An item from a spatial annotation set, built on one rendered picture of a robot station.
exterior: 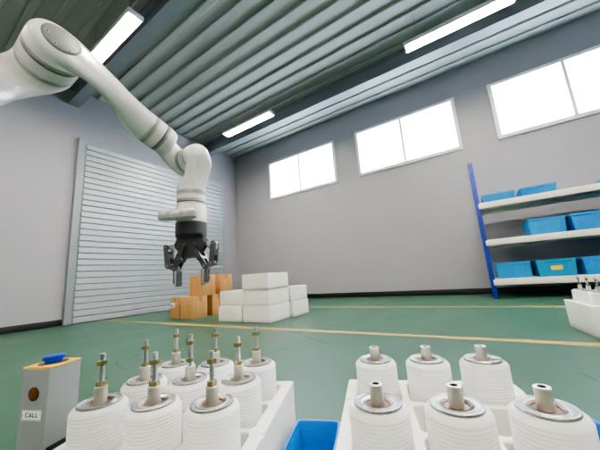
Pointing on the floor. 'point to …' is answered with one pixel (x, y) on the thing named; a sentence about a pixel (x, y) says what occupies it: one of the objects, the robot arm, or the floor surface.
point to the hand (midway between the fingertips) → (191, 280)
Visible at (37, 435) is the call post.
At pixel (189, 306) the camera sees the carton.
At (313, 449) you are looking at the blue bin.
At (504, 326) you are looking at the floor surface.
